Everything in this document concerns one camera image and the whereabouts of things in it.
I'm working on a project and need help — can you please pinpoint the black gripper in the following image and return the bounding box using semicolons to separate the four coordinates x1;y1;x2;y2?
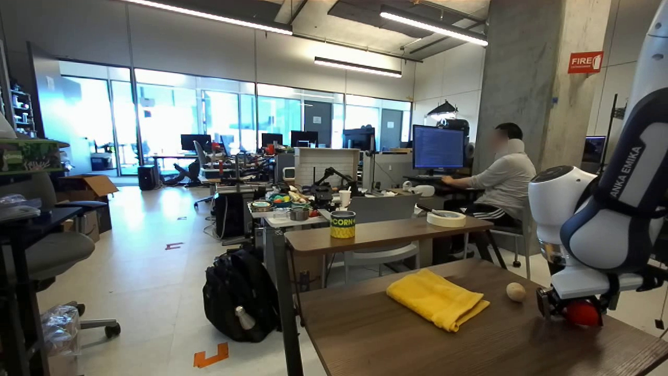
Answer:
535;286;623;324

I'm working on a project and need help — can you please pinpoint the red toy vegetable green stem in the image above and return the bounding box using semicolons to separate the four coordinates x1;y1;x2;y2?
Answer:
562;298;606;331

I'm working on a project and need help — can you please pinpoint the beige potato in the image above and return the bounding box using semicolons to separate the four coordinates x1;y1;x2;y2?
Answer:
506;279;528;304

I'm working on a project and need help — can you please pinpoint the yellow towel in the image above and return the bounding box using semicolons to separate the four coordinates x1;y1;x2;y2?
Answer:
384;269;493;334

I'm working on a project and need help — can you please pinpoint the grey chair with metal legs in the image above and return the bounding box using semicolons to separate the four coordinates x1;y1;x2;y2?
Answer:
486;200;542;279

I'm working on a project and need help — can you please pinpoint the seated person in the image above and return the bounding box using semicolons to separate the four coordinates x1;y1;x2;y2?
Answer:
440;122;539;231

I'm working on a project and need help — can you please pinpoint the white tape roll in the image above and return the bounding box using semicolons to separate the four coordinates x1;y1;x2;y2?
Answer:
426;208;467;229

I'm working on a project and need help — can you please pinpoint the black metal shelf rack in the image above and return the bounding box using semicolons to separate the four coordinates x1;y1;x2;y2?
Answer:
583;91;623;176

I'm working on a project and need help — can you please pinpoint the white chair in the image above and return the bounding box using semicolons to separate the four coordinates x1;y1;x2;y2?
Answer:
325;241;425;288

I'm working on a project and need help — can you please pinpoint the computer monitor blue screen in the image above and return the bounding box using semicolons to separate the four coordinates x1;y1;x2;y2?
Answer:
411;123;467;176

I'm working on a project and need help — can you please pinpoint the brown wooden desk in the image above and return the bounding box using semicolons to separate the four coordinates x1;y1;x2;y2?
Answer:
282;213;509;295

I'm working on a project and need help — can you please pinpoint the black lamp shade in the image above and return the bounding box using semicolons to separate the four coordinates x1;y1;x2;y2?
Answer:
426;98;459;122

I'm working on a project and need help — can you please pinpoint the red fire sign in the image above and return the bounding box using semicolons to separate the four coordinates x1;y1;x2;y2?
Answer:
565;51;606;77

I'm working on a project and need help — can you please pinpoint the yellow green wipes canister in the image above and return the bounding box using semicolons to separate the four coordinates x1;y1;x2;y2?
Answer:
328;208;360;243

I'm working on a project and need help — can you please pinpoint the black slanted metal pole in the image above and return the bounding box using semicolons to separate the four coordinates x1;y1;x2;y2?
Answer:
270;225;304;376

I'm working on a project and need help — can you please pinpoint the white desk partition panel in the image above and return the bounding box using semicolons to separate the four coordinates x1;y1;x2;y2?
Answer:
292;146;364;190

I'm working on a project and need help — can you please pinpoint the long ceiling light strip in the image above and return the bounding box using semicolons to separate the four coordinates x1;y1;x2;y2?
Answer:
313;54;405;80
124;0;294;37
378;8;491;51

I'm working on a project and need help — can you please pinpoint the black backpack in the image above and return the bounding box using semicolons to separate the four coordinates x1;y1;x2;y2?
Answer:
201;244;285;344

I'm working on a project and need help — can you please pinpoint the orange floor tape marker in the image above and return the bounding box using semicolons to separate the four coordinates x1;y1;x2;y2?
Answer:
192;340;231;369

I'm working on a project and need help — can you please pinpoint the black trash bin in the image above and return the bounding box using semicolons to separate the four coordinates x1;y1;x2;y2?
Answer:
136;162;158;192

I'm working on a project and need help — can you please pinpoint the open cardboard box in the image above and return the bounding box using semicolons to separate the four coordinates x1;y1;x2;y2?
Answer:
55;174;122;237

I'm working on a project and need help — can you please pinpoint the clear plastic bottle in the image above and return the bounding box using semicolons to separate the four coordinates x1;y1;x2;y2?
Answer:
40;302;83;376

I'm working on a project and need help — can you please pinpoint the grey office chair with armrest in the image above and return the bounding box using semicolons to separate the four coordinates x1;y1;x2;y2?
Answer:
12;174;124;343

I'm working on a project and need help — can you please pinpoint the green box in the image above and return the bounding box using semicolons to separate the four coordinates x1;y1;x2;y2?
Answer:
0;136;71;176

